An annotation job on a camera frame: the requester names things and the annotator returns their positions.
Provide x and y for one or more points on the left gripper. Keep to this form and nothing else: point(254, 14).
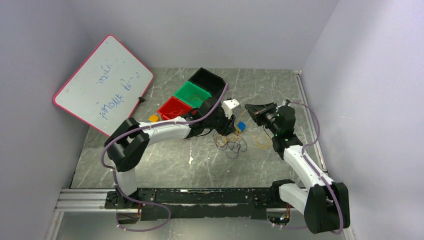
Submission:
point(228, 125)

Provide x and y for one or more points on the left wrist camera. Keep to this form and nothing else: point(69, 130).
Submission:
point(228, 106)

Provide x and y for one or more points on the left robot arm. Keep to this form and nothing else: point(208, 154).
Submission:
point(126, 146)

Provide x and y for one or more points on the yellow eraser block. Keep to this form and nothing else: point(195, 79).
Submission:
point(154, 118)

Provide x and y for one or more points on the black plastic bin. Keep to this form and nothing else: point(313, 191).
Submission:
point(209, 81)

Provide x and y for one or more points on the blue eraser block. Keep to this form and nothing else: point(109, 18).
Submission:
point(241, 126)

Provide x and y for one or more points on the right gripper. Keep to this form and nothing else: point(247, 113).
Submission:
point(259, 111)

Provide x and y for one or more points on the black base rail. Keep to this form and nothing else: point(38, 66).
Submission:
point(194, 203)

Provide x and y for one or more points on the red plastic bin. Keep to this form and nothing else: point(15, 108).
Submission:
point(173, 108)

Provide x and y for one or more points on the pink framed whiteboard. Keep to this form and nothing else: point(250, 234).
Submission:
point(106, 89)

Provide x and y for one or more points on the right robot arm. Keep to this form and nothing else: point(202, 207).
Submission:
point(323, 202)

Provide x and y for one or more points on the green plastic bin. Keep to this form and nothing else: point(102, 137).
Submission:
point(191, 94)

